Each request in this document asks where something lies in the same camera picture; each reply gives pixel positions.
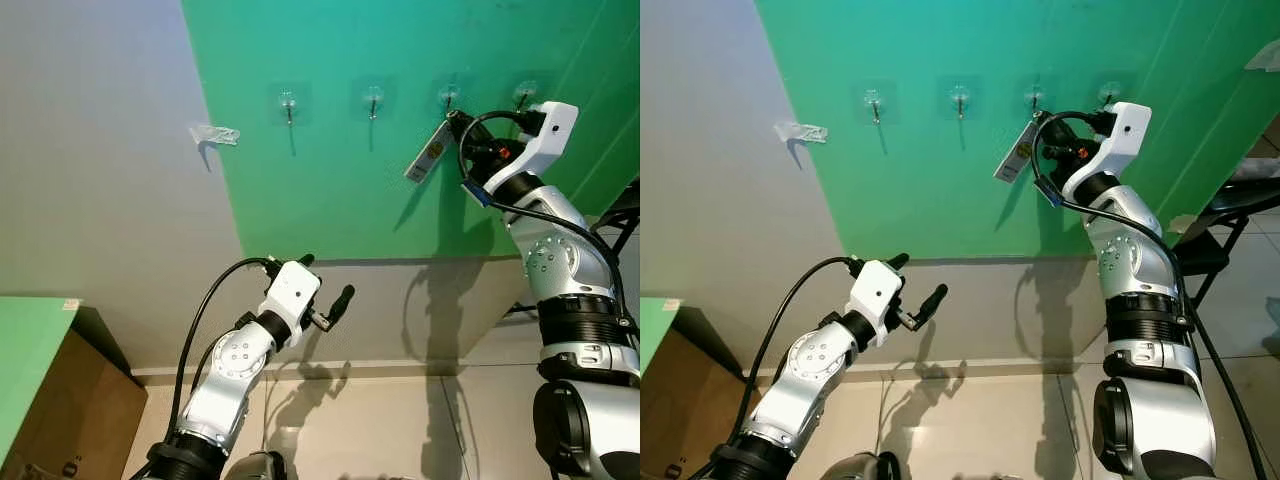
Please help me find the white key tag card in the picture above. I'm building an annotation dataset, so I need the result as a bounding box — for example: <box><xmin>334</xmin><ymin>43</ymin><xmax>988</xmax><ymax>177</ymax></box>
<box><xmin>404</xmin><ymin>119</ymin><xmax>457</xmax><ymax>185</ymax></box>
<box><xmin>993</xmin><ymin>119</ymin><xmax>1036</xmax><ymax>185</ymax></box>

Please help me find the black folding chair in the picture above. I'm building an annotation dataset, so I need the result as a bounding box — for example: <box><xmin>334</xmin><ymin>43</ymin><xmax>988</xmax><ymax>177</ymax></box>
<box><xmin>1170</xmin><ymin>175</ymin><xmax>1280</xmax><ymax>313</ymax></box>
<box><xmin>600</xmin><ymin>178</ymin><xmax>641</xmax><ymax>256</ymax></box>

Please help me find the clear crumpled plastic piece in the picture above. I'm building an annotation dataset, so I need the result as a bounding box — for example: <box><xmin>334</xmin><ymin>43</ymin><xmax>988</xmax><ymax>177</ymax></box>
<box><xmin>189</xmin><ymin>122</ymin><xmax>242</xmax><ymax>148</ymax></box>
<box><xmin>773</xmin><ymin>120</ymin><xmax>829</xmax><ymax>145</ymax></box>

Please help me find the silver robot body shell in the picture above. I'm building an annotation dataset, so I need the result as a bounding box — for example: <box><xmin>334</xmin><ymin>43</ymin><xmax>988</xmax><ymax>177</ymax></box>
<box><xmin>820</xmin><ymin>450</ymin><xmax>903</xmax><ymax>480</ymax></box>
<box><xmin>222</xmin><ymin>450</ymin><xmax>293</xmax><ymax>480</ymax></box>

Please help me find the green table cover sheet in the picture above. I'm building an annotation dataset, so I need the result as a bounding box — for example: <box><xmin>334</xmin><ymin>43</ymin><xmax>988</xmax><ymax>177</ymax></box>
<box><xmin>640</xmin><ymin>296</ymin><xmax>683</xmax><ymax>373</ymax></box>
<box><xmin>0</xmin><ymin>296</ymin><xmax>81</xmax><ymax>463</ymax></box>

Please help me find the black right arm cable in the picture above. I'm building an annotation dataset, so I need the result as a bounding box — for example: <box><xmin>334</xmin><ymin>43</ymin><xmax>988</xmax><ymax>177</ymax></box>
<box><xmin>1030</xmin><ymin>108</ymin><xmax>1271</xmax><ymax>480</ymax></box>
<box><xmin>456</xmin><ymin>108</ymin><xmax>641</xmax><ymax>341</ymax></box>

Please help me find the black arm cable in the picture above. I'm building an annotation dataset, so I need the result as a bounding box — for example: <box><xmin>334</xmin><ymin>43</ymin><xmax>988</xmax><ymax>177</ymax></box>
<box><xmin>456</xmin><ymin>108</ymin><xmax>641</xmax><ymax>341</ymax></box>
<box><xmin>735</xmin><ymin>256</ymin><xmax>863</xmax><ymax>446</ymax></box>
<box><xmin>160</xmin><ymin>256</ymin><xmax>281</xmax><ymax>446</ymax></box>
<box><xmin>1030</xmin><ymin>108</ymin><xmax>1271</xmax><ymax>480</ymax></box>

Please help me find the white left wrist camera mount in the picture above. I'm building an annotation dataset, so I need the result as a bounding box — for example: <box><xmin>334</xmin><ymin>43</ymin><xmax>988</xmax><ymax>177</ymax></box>
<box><xmin>848</xmin><ymin>259</ymin><xmax>906</xmax><ymax>339</ymax></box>
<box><xmin>258</xmin><ymin>259</ymin><xmax>324</xmax><ymax>339</ymax></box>

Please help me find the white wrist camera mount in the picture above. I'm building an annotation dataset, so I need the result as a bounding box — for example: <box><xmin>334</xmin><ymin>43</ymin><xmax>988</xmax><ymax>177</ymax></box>
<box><xmin>258</xmin><ymin>259</ymin><xmax>324</xmax><ymax>339</ymax></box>
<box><xmin>1085</xmin><ymin>100</ymin><xmax>1153</xmax><ymax>193</ymax></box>
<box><xmin>848</xmin><ymin>259</ymin><xmax>906</xmax><ymax>339</ymax></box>
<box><xmin>508</xmin><ymin>100</ymin><xmax>581</xmax><ymax>193</ymax></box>

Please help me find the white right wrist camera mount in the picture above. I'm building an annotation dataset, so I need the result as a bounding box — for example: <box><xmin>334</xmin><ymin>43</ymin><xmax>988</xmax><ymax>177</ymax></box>
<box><xmin>1085</xmin><ymin>100</ymin><xmax>1153</xmax><ymax>193</ymax></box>
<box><xmin>508</xmin><ymin>100</ymin><xmax>581</xmax><ymax>193</ymax></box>

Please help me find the green wall sheet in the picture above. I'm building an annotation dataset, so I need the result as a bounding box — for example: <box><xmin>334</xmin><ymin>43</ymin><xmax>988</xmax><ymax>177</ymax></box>
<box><xmin>754</xmin><ymin>0</ymin><xmax>1280</xmax><ymax>263</ymax></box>
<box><xmin>181</xmin><ymin>0</ymin><xmax>641</xmax><ymax>263</ymax></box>

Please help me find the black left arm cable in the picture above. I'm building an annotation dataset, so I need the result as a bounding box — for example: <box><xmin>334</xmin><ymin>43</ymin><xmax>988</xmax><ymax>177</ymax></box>
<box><xmin>160</xmin><ymin>256</ymin><xmax>281</xmax><ymax>446</ymax></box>
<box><xmin>735</xmin><ymin>256</ymin><xmax>863</xmax><ymax>446</ymax></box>

